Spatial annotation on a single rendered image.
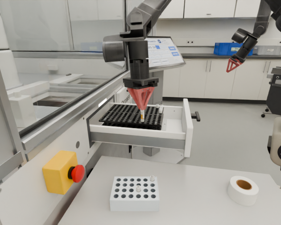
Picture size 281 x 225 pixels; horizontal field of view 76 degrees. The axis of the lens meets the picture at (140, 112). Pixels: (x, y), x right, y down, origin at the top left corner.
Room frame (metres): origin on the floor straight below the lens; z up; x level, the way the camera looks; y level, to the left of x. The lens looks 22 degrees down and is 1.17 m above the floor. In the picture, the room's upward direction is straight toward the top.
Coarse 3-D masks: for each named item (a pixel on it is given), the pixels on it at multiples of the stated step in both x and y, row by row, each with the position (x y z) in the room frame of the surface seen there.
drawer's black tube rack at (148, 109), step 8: (120, 104) 0.75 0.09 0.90; (112, 112) 0.66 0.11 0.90; (120, 112) 0.65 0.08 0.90; (128, 112) 0.65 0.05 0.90; (136, 112) 0.66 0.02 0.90; (144, 112) 0.65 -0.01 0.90; (152, 112) 0.65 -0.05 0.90; (104, 120) 0.58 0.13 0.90; (112, 120) 0.59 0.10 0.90; (120, 120) 0.58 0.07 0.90; (128, 120) 0.58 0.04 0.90; (136, 120) 0.58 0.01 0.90; (144, 120) 0.58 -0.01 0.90; (152, 120) 0.58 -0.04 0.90; (136, 128) 0.57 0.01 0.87; (144, 128) 0.58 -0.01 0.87; (152, 128) 0.57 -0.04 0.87; (160, 128) 0.57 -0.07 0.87
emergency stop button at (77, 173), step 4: (76, 168) 0.33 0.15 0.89; (80, 168) 0.33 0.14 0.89; (72, 172) 0.33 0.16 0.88; (76, 172) 0.32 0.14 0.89; (80, 172) 0.33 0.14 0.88; (84, 172) 0.35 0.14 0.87; (72, 176) 0.32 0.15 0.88; (76, 176) 0.32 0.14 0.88; (80, 176) 0.33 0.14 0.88; (76, 180) 0.32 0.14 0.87; (80, 180) 0.33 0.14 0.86
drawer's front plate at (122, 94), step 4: (124, 88) 0.93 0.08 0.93; (116, 92) 0.84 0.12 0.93; (120, 92) 0.86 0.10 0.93; (124, 92) 0.93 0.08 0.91; (128, 92) 1.01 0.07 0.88; (116, 96) 0.84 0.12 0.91; (120, 96) 0.85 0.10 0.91; (124, 96) 0.93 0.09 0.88; (128, 96) 1.01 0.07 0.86; (116, 100) 0.84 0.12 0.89; (120, 100) 0.85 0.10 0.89; (124, 100) 0.92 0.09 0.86; (128, 100) 1.01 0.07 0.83
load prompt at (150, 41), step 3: (147, 39) 1.59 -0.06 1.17; (150, 39) 1.61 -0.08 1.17; (153, 39) 1.64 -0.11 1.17; (156, 39) 1.67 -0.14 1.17; (159, 39) 1.70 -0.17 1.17; (150, 42) 1.59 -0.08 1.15; (153, 42) 1.61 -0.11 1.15; (156, 42) 1.64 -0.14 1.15; (159, 42) 1.66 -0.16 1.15; (162, 42) 1.69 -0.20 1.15
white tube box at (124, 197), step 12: (120, 180) 0.40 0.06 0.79; (132, 180) 0.40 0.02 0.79; (144, 180) 0.40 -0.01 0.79; (156, 180) 0.40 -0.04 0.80; (120, 192) 0.35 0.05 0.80; (132, 192) 0.35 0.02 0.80; (144, 192) 0.35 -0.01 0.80; (156, 192) 0.35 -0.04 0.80; (120, 204) 0.33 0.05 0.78; (132, 204) 0.33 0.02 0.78; (144, 204) 0.33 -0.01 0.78; (156, 204) 0.33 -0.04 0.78
